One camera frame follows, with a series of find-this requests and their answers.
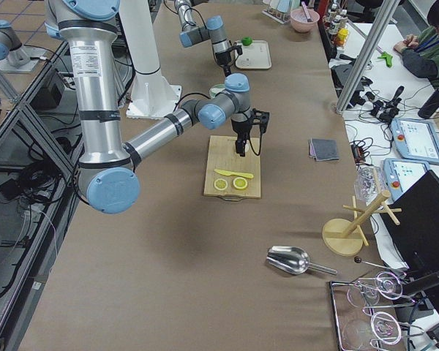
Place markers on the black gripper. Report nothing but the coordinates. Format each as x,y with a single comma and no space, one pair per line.
239,128
222,59

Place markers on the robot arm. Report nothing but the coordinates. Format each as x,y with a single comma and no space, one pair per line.
213,29
107,166

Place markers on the mint green bowl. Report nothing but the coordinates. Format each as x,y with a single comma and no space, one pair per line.
215,90

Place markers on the pink bowl with ice cubes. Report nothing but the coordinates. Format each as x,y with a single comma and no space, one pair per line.
299,22

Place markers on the bamboo cutting board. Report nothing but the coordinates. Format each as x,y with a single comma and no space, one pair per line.
222,155

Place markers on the yellow plastic knife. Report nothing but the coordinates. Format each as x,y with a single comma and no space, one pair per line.
233,173

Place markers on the beige rabbit print tray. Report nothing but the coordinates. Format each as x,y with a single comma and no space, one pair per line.
254,56

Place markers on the green lime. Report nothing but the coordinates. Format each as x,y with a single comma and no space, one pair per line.
246,41

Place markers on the upper lemon half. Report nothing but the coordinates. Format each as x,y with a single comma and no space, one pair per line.
240,183

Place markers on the lower lemon slice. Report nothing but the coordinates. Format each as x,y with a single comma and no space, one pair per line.
220,184

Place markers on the grey folded cloth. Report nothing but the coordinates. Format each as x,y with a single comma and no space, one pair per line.
323,149

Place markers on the metal scoop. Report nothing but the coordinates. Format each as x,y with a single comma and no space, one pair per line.
294,260

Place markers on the wooden mug tree stand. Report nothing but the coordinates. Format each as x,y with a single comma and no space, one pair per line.
345,237

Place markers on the near teach pendant tablet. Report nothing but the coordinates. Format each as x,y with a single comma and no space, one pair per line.
401,174

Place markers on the teach pendant tablet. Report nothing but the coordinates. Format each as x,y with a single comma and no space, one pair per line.
401,174
415,139

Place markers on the far teach pendant tablet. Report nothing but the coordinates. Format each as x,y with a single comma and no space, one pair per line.
415,139

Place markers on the black monitor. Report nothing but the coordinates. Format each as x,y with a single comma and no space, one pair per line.
417,236

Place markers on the black water bottle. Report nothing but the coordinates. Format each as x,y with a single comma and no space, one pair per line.
430,106

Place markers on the seated person in green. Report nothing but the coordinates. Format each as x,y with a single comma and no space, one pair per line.
420,53

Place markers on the aluminium frame post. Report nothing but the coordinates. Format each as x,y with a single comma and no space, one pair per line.
378,27

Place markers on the wire glass rack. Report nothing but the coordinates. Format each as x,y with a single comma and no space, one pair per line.
377,310

